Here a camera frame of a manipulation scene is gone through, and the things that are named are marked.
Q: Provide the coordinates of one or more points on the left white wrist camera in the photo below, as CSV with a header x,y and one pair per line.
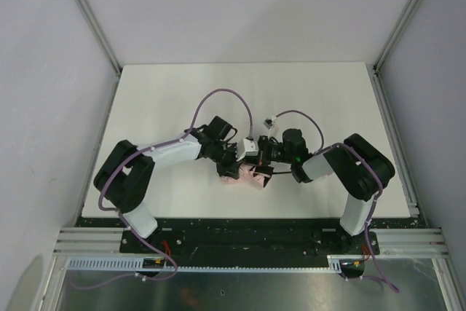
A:
x,y
246,147

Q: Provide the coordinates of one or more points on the aluminium corner post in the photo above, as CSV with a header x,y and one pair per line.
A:
x,y
99,36
396,33

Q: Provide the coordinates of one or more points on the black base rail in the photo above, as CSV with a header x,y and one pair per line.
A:
x,y
251,243

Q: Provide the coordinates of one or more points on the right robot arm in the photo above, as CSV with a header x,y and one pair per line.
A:
x,y
361,169

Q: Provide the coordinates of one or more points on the pink folding umbrella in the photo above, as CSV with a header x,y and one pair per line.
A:
x,y
299,174

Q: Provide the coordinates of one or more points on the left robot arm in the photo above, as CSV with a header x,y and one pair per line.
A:
x,y
124,177

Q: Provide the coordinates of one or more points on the left aluminium corner post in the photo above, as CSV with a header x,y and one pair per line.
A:
x,y
99,36

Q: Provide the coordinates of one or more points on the right aluminium corner post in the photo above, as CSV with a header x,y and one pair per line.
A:
x,y
396,33

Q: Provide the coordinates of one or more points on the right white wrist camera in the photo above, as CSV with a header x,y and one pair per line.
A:
x,y
271,126

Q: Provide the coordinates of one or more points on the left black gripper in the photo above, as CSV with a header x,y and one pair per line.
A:
x,y
228,168

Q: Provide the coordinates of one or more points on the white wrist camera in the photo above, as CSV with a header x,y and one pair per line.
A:
x,y
271,126
246,147

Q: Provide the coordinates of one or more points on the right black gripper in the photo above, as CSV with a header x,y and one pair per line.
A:
x,y
263,171

